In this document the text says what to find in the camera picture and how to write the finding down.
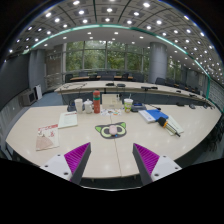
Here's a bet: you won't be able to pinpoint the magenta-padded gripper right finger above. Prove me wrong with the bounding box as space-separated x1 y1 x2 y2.
132 143 183 186

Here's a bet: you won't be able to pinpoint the white paper booklet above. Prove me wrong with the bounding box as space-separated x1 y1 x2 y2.
164 114 185 136

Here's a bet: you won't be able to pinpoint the round ceiling lights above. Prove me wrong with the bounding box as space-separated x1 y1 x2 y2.
6 0 224 78

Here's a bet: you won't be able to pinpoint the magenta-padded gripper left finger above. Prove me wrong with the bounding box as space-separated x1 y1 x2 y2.
39 142 92 185

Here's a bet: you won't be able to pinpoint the white and blue book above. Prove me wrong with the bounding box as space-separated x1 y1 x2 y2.
138 108 170 124

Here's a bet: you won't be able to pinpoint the white paper cup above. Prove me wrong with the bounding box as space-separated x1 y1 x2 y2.
74 98 84 114

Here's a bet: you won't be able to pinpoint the black cat-face mouse pad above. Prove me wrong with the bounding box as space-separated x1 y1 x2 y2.
94 121 128 140

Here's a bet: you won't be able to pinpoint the green printed cup with straw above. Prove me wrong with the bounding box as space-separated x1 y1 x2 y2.
123 97 134 113

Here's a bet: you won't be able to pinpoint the dark conference desk device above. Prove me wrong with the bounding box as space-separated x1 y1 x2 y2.
130 102 148 113

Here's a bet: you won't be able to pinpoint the long curved conference table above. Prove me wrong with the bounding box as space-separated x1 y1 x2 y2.
54 80 214 101

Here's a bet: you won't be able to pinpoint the grey boxy monitor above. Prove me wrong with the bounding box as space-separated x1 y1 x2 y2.
20 89 38 107

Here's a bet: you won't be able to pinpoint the colourful sticker sheet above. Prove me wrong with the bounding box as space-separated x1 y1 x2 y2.
99 108 123 117

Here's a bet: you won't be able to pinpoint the dark office chairs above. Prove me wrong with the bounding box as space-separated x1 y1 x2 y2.
64 69 214 98

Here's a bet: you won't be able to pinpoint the beige cardboard box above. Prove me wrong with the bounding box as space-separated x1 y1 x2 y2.
101 93 124 110

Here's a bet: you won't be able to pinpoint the red bottle with green band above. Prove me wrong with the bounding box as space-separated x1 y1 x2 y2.
92 89 102 115

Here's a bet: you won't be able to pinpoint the white upright panel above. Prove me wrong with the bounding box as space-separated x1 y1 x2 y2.
34 83 44 101

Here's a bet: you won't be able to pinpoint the white leaflet with red header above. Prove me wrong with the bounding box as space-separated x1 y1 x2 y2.
57 111 79 130

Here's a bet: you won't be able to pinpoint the white lidded mug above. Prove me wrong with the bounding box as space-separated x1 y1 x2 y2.
83 98 94 114

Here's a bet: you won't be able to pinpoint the red and white brochure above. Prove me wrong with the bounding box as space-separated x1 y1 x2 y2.
35 123 60 152

